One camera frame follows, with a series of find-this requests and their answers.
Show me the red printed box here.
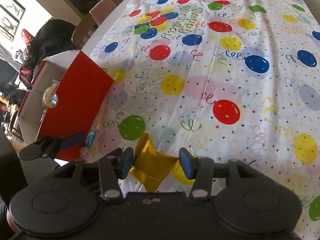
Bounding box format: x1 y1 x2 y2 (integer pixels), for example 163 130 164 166
21 29 34 45

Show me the silver foil snack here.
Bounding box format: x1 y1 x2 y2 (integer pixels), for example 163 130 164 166
42 84 59 108

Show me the pink cloth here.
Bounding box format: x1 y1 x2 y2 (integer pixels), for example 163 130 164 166
89 0 117 27

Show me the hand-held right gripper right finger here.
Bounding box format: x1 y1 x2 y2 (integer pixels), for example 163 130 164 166
179 147 263 202

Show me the small blue candy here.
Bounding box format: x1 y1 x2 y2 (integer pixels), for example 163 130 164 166
80 130 98 153

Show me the wooden chair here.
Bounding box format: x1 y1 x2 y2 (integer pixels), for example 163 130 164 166
71 0 130 50

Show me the yellow snack packet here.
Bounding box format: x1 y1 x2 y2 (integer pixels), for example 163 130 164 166
129 133 198 193

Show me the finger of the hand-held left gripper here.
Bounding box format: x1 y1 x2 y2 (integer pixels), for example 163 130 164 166
19 132 85 160

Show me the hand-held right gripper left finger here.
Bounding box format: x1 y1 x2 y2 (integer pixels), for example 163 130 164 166
54 147 135 202

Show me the black jacket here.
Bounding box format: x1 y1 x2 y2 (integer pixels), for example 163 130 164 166
24 19 78 67

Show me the red and white cardboard box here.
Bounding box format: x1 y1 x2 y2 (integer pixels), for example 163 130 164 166
17 50 115 160

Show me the framed wall picture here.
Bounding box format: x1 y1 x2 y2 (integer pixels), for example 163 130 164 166
0 0 26 22
0 12 20 42

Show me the red and black backpack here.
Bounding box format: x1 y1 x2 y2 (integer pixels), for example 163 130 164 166
19 66 34 87

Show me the balloon print tablecloth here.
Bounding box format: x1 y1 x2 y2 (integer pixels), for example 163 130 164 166
80 0 320 240

